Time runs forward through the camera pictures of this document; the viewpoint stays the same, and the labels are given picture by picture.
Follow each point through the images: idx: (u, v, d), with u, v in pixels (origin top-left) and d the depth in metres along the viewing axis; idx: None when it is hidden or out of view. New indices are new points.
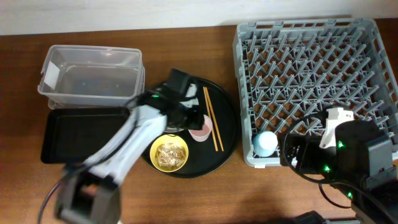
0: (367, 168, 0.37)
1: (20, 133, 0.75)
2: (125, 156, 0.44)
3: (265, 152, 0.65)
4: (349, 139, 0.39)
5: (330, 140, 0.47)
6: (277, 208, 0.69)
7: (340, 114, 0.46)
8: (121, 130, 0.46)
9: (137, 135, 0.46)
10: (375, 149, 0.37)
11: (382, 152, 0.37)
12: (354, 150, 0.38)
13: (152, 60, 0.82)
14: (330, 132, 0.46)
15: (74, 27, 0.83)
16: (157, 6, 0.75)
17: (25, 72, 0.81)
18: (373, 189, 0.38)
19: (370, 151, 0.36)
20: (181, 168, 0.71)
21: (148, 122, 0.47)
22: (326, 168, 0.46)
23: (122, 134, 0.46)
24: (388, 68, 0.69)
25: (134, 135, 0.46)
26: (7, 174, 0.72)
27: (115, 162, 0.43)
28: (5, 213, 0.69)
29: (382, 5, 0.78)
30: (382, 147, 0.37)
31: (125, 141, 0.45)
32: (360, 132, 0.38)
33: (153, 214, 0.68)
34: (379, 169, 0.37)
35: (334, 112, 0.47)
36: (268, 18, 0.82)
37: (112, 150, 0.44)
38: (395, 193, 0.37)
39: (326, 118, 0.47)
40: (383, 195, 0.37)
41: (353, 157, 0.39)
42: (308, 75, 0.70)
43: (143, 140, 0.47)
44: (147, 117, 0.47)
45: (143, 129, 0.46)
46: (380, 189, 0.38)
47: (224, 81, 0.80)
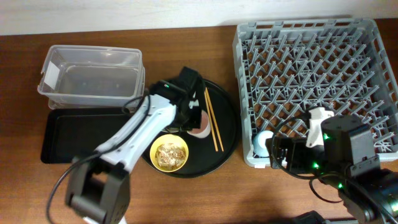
0: (350, 157, 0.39)
1: (20, 133, 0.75)
2: (137, 141, 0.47)
3: (264, 151, 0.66)
4: (333, 132, 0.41)
5: (315, 139, 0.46)
6: (277, 208, 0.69)
7: (322, 113, 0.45)
8: (133, 118, 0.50)
9: (150, 121, 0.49)
10: (356, 139, 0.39)
11: (364, 142, 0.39)
12: (337, 141, 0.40)
13: (152, 60, 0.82)
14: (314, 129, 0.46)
15: (74, 27, 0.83)
16: (157, 7, 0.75)
17: (25, 72, 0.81)
18: (357, 177, 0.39)
19: (352, 140, 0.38)
20: (181, 168, 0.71)
21: (160, 111, 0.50)
22: (315, 165, 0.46)
23: (135, 120, 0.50)
24: (388, 67, 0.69)
25: (147, 122, 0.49)
26: (7, 174, 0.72)
27: (128, 147, 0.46)
28: (5, 213, 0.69)
29: (382, 5, 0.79)
30: (364, 137, 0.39)
31: (138, 127, 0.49)
32: (344, 125, 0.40)
33: (153, 214, 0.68)
34: (362, 157, 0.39)
35: (316, 112, 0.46)
36: (268, 18, 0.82)
37: (125, 135, 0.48)
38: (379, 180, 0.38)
39: (309, 119, 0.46)
40: (367, 182, 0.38)
41: (338, 148, 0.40)
42: (308, 75, 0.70)
43: (155, 127, 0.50)
44: (158, 106, 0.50)
45: (155, 117, 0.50)
46: (364, 175, 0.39)
47: (224, 81, 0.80)
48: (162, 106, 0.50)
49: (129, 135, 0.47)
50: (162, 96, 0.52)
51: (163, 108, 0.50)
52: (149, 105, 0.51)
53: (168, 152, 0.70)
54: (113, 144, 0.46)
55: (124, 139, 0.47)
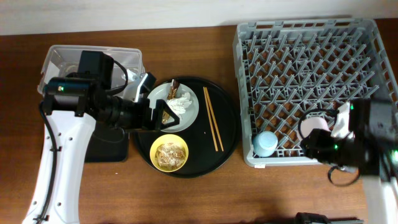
0: (369, 119, 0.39)
1: (20, 133, 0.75)
2: (60, 189, 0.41)
3: (265, 152, 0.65)
4: (361, 101, 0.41)
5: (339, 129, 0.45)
6: (277, 208, 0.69)
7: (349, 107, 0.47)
8: (44, 163, 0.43)
9: (63, 153, 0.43)
10: (379, 107, 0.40)
11: (379, 111, 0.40)
12: (362, 110, 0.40)
13: (152, 60, 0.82)
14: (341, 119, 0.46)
15: (74, 27, 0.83)
16: (157, 7, 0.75)
17: (25, 71, 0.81)
18: (375, 139, 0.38)
19: (371, 107, 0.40)
20: (182, 168, 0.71)
21: (69, 135, 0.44)
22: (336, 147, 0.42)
23: (48, 162, 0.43)
24: (388, 67, 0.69)
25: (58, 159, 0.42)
26: (7, 173, 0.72)
27: (53, 207, 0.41)
28: (3, 214, 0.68)
29: (382, 6, 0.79)
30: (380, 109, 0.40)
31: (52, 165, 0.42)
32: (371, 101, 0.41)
33: (153, 214, 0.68)
34: (379, 124, 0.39)
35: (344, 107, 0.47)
36: (268, 18, 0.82)
37: (44, 195, 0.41)
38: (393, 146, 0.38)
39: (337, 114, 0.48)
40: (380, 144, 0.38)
41: (363, 121, 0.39)
42: (308, 74, 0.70)
43: (72, 155, 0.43)
44: (66, 129, 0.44)
45: (68, 144, 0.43)
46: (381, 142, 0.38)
47: (224, 81, 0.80)
48: (68, 126, 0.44)
49: (55, 161, 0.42)
50: (73, 84, 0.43)
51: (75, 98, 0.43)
52: (53, 134, 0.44)
53: (168, 150, 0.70)
54: (36, 211, 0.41)
55: (45, 198, 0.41)
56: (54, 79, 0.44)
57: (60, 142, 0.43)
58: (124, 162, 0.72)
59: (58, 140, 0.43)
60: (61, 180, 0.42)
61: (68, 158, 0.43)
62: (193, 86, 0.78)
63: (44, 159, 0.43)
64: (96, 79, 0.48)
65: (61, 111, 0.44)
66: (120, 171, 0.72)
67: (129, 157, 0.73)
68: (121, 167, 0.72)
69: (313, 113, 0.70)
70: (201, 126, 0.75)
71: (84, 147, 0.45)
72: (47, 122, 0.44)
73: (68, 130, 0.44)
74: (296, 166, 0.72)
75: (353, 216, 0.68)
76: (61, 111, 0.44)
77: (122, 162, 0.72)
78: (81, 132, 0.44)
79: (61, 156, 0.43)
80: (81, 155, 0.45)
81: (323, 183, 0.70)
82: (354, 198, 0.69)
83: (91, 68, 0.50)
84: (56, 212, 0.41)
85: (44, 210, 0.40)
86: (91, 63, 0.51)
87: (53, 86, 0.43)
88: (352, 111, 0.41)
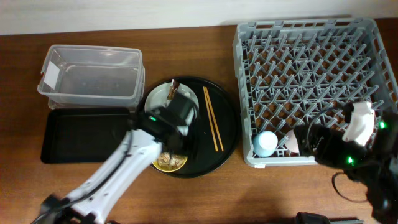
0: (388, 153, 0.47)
1: (19, 134, 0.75)
2: (108, 188, 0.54)
3: (265, 152, 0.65)
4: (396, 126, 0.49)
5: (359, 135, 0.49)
6: (277, 208, 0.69)
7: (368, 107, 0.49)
8: (113, 160, 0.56)
9: (129, 163, 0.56)
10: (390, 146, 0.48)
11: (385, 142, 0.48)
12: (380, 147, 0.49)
13: (152, 60, 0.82)
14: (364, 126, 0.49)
15: (74, 27, 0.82)
16: (157, 6, 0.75)
17: (25, 71, 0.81)
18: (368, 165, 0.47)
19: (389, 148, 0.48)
20: (182, 168, 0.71)
21: (141, 150, 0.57)
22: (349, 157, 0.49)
23: (115, 162, 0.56)
24: (388, 67, 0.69)
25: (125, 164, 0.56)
26: (7, 174, 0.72)
27: (93, 199, 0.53)
28: (3, 214, 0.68)
29: (382, 5, 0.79)
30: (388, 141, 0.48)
31: (119, 166, 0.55)
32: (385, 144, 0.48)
33: (153, 214, 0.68)
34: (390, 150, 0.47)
35: (363, 106, 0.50)
36: (268, 18, 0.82)
37: (98, 182, 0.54)
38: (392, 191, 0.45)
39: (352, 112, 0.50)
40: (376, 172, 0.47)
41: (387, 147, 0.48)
42: (308, 74, 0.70)
43: (133, 167, 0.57)
44: (140, 144, 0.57)
45: (133, 159, 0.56)
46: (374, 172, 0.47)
47: (224, 81, 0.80)
48: (144, 145, 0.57)
49: (119, 165, 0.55)
50: (161, 122, 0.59)
51: (144, 147, 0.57)
52: (131, 144, 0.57)
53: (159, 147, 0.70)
54: (80, 192, 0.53)
55: (97, 186, 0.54)
56: (163, 114, 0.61)
57: (132, 153, 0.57)
58: None
59: (132, 150, 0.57)
60: (115, 182, 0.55)
61: (129, 170, 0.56)
62: (193, 86, 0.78)
63: (116, 154, 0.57)
64: (172, 121, 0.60)
65: (142, 137, 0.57)
66: None
67: None
68: None
69: (313, 113, 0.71)
70: (201, 126, 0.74)
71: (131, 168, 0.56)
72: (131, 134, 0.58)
73: (140, 146, 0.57)
74: (295, 166, 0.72)
75: (352, 216, 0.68)
76: (142, 132, 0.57)
77: None
78: (151, 153, 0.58)
79: (127, 162, 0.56)
80: (138, 170, 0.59)
81: (323, 183, 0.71)
82: (354, 198, 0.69)
83: (174, 109, 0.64)
84: (89, 204, 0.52)
85: (83, 198, 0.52)
86: (179, 103, 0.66)
87: (151, 115, 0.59)
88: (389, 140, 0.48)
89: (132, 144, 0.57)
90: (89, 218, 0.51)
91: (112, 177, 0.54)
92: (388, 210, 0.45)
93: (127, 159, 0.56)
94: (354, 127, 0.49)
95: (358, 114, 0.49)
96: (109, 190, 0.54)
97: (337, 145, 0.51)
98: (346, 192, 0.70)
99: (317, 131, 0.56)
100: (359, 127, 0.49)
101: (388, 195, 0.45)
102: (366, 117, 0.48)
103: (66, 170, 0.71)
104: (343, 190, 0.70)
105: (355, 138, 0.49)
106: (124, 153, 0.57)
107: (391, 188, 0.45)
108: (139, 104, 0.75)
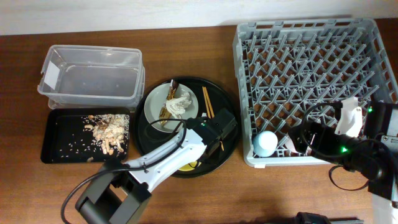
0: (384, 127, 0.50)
1: (20, 132, 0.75)
2: (168, 162, 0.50)
3: (264, 152, 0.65)
4: (375, 105, 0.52)
5: (346, 129, 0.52)
6: (277, 208, 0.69)
7: (354, 102, 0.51)
8: (165, 147, 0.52)
9: (178, 154, 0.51)
10: (381, 121, 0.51)
11: (379, 119, 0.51)
12: (374, 120, 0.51)
13: (152, 60, 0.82)
14: (351, 119, 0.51)
15: (74, 27, 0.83)
16: (157, 7, 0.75)
17: (25, 71, 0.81)
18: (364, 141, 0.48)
19: (381, 117, 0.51)
20: (183, 167, 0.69)
21: (191, 145, 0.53)
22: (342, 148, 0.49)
23: (168, 149, 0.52)
24: (388, 67, 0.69)
25: (175, 152, 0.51)
26: (7, 175, 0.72)
27: (153, 172, 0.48)
28: (3, 214, 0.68)
29: (382, 6, 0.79)
30: (381, 117, 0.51)
31: (168, 156, 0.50)
32: (371, 123, 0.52)
33: (153, 214, 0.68)
34: (382, 127, 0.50)
35: (349, 102, 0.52)
36: (268, 18, 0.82)
37: (155, 158, 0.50)
38: (383, 160, 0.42)
39: (341, 109, 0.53)
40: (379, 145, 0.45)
41: (380, 125, 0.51)
42: (308, 74, 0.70)
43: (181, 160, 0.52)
44: (191, 140, 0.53)
45: (163, 168, 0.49)
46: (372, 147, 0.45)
47: (224, 80, 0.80)
48: (196, 141, 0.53)
49: (154, 163, 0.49)
50: (196, 133, 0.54)
51: (194, 144, 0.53)
52: (184, 139, 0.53)
53: (120, 123, 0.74)
54: (140, 162, 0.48)
55: (160, 155, 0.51)
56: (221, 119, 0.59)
57: (150, 169, 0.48)
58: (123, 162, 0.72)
59: (150, 165, 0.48)
60: (170, 162, 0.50)
61: (175, 161, 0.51)
62: (194, 86, 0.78)
63: (168, 142, 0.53)
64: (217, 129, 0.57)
65: (196, 137, 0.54)
66: None
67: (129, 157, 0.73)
68: None
69: (313, 113, 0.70)
70: None
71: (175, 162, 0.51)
72: (173, 147, 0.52)
73: (194, 148, 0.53)
74: (295, 165, 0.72)
75: (353, 216, 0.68)
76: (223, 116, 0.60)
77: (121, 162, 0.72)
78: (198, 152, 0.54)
79: (175, 152, 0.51)
80: (176, 162, 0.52)
81: (323, 183, 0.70)
82: (354, 198, 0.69)
83: (223, 120, 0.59)
84: (144, 175, 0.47)
85: (149, 165, 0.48)
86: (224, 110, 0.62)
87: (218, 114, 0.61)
88: (372, 114, 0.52)
89: (185, 138, 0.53)
90: (145, 186, 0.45)
91: (163, 161, 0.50)
92: (385, 178, 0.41)
93: (175, 148, 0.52)
94: (346, 122, 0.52)
95: (348, 112, 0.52)
96: (180, 155, 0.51)
97: (331, 139, 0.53)
98: (346, 193, 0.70)
99: (310, 127, 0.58)
100: (350, 122, 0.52)
101: (380, 163, 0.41)
102: (354, 112, 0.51)
103: (66, 169, 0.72)
104: (343, 192, 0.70)
105: (346, 131, 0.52)
106: (176, 143, 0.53)
107: (384, 158, 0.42)
108: (139, 104, 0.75)
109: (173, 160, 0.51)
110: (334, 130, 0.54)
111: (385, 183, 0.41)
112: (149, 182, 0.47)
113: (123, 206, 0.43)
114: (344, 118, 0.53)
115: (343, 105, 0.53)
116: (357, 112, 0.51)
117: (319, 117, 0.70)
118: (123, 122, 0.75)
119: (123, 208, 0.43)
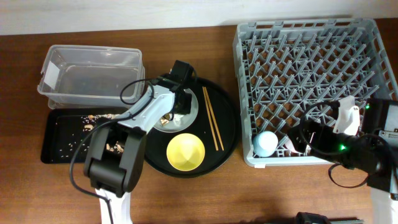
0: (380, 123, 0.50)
1: (20, 132, 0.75)
2: (150, 110, 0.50)
3: (264, 152, 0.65)
4: (372, 101, 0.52)
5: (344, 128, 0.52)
6: (277, 208, 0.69)
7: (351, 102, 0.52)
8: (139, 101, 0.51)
9: (157, 101, 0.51)
10: (378, 116, 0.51)
11: (376, 115, 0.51)
12: (372, 116, 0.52)
13: (152, 60, 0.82)
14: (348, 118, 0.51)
15: (74, 27, 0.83)
16: (157, 7, 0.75)
17: (25, 71, 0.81)
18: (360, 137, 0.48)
19: (379, 113, 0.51)
20: (183, 167, 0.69)
21: (162, 96, 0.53)
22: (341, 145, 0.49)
23: (142, 102, 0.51)
24: (388, 67, 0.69)
25: (151, 102, 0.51)
26: (7, 175, 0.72)
27: (140, 117, 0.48)
28: (3, 214, 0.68)
29: (383, 6, 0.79)
30: (379, 112, 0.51)
31: (147, 105, 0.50)
32: (369, 119, 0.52)
33: (153, 214, 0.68)
34: (379, 122, 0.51)
35: (346, 102, 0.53)
36: (268, 18, 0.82)
37: (137, 109, 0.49)
38: (382, 154, 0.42)
39: (338, 107, 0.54)
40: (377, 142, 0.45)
41: (377, 120, 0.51)
42: (308, 74, 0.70)
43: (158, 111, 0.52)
44: (161, 92, 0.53)
45: (147, 114, 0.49)
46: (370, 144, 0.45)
47: (224, 80, 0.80)
48: (165, 91, 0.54)
49: (138, 112, 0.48)
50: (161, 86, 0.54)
51: (165, 93, 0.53)
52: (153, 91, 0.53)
53: None
54: (125, 114, 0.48)
55: (138, 107, 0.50)
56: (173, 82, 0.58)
57: (137, 117, 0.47)
58: None
59: (136, 114, 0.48)
60: (152, 108, 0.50)
61: (155, 110, 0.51)
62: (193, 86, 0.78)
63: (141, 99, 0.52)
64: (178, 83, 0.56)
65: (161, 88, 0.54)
66: None
67: None
68: None
69: (313, 113, 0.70)
70: (201, 126, 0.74)
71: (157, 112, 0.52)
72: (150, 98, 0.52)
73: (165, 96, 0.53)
74: (295, 165, 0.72)
75: (353, 216, 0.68)
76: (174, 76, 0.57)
77: None
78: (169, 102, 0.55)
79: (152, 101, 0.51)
80: (157, 110, 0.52)
81: (323, 183, 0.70)
82: (354, 198, 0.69)
83: (179, 74, 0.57)
84: (134, 121, 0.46)
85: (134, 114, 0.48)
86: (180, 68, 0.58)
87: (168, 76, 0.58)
88: (369, 111, 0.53)
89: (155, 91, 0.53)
90: (137, 128, 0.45)
91: (145, 108, 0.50)
92: (384, 172, 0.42)
93: (150, 99, 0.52)
94: (344, 119, 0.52)
95: (345, 111, 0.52)
96: (158, 101, 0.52)
97: (331, 139, 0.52)
98: (346, 193, 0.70)
99: (309, 126, 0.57)
100: (347, 120, 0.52)
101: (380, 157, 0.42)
102: (351, 111, 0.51)
103: (66, 169, 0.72)
104: (343, 192, 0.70)
105: (344, 130, 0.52)
106: (149, 96, 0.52)
107: (383, 153, 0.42)
108: None
109: (153, 107, 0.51)
110: (333, 130, 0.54)
111: (385, 176, 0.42)
112: (141, 126, 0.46)
113: (127, 154, 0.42)
114: (342, 117, 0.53)
115: (339, 104, 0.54)
116: (354, 112, 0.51)
117: (319, 117, 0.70)
118: None
119: (127, 158, 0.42)
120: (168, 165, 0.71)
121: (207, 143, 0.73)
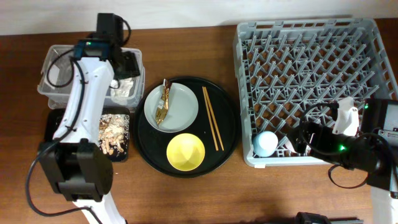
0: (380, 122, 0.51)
1: (20, 132, 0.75)
2: (89, 104, 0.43)
3: (264, 152, 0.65)
4: (372, 102, 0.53)
5: (344, 128, 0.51)
6: (277, 208, 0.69)
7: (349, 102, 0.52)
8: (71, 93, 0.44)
9: (92, 87, 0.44)
10: (377, 115, 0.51)
11: (376, 114, 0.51)
12: (370, 115, 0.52)
13: (152, 60, 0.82)
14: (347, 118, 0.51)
15: (75, 27, 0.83)
16: (157, 7, 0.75)
17: (25, 71, 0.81)
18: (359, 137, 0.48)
19: (377, 112, 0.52)
20: (183, 167, 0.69)
21: (95, 73, 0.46)
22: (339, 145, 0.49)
23: (73, 93, 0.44)
24: (388, 67, 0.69)
25: (85, 90, 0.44)
26: (7, 175, 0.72)
27: (81, 123, 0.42)
28: (4, 214, 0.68)
29: (383, 5, 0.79)
30: (378, 112, 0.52)
31: (82, 98, 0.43)
32: (367, 117, 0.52)
33: (153, 214, 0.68)
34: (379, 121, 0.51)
35: (345, 102, 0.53)
36: (268, 18, 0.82)
37: (74, 111, 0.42)
38: (381, 153, 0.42)
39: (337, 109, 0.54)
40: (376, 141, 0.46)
41: (376, 119, 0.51)
42: (308, 74, 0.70)
43: (99, 93, 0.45)
44: (91, 70, 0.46)
45: (89, 114, 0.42)
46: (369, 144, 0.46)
47: (225, 80, 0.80)
48: (95, 66, 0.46)
49: (78, 114, 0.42)
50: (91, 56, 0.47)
51: (97, 70, 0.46)
52: (83, 72, 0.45)
53: (120, 123, 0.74)
54: (64, 127, 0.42)
55: (74, 109, 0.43)
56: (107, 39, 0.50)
57: (77, 125, 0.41)
58: (124, 162, 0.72)
59: (74, 122, 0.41)
60: (90, 99, 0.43)
61: (94, 96, 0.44)
62: (193, 86, 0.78)
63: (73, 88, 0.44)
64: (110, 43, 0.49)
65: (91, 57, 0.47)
66: (120, 171, 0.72)
67: (129, 157, 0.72)
68: (121, 167, 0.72)
69: (313, 113, 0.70)
70: (201, 126, 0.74)
71: (102, 87, 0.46)
72: (81, 86, 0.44)
73: (97, 71, 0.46)
74: (295, 165, 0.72)
75: (352, 216, 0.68)
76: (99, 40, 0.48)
77: (122, 162, 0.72)
78: (106, 74, 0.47)
79: (87, 89, 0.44)
80: (97, 93, 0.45)
81: (323, 183, 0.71)
82: (354, 198, 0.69)
83: (107, 29, 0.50)
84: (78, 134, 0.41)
85: (73, 124, 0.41)
86: (104, 23, 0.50)
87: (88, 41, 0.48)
88: (368, 111, 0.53)
89: (83, 71, 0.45)
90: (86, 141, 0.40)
91: (83, 107, 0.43)
92: (383, 170, 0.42)
93: (83, 86, 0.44)
94: (343, 121, 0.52)
95: (344, 111, 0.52)
96: (93, 84, 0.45)
97: (329, 139, 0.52)
98: (346, 192, 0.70)
99: (309, 127, 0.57)
100: (347, 121, 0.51)
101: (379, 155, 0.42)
102: (350, 111, 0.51)
103: None
104: (343, 192, 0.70)
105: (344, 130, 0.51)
106: (79, 81, 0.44)
107: (382, 152, 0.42)
108: (139, 104, 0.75)
109: (91, 96, 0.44)
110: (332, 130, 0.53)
111: (385, 174, 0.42)
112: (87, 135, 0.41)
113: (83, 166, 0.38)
114: (341, 118, 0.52)
115: (339, 106, 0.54)
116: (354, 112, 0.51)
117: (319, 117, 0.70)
118: (122, 122, 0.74)
119: (86, 170, 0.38)
120: (168, 165, 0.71)
121: (207, 143, 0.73)
